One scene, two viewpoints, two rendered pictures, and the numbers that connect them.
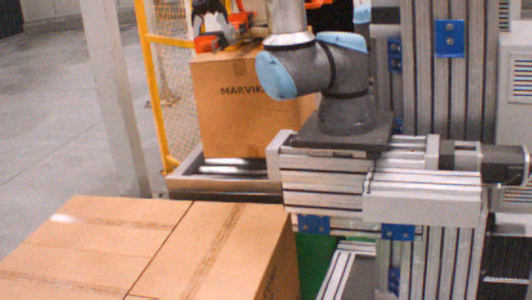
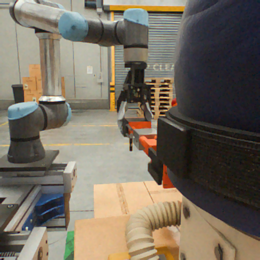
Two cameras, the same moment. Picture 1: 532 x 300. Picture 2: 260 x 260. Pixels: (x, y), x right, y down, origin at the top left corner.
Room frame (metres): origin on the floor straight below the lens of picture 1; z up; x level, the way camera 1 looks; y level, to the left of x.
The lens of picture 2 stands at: (2.22, -0.21, 1.38)
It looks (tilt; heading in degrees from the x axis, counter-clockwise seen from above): 11 degrees down; 155
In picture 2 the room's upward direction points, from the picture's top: straight up
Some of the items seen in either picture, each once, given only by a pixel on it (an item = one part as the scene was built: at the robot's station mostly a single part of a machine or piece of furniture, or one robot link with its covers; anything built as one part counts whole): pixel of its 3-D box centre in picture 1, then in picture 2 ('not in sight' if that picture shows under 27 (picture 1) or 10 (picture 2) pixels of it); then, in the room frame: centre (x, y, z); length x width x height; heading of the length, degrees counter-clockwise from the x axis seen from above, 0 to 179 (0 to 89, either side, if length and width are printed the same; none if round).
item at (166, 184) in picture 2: (239, 21); (176, 163); (1.86, 0.06, 1.21); 0.10 x 0.08 x 0.06; 77
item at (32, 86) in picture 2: not in sight; (46, 91); (-6.13, 0.67, 0.87); 1.21 x 1.02 x 1.74; 158
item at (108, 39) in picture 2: not in sight; (108, 33); (1.46, 0.07, 1.51); 0.11 x 0.11 x 0.08; 25
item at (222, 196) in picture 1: (249, 208); not in sight; (1.79, 0.11, 0.48); 0.70 x 0.03 x 0.15; 74
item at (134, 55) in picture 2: not in sight; (136, 57); (1.54, 0.13, 1.44); 0.08 x 0.08 x 0.05
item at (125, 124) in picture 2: (231, 36); (124, 130); (1.57, 0.08, 1.21); 0.31 x 0.03 x 0.05; 167
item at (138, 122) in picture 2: (209, 42); (137, 126); (1.53, 0.14, 1.21); 0.08 x 0.07 x 0.05; 167
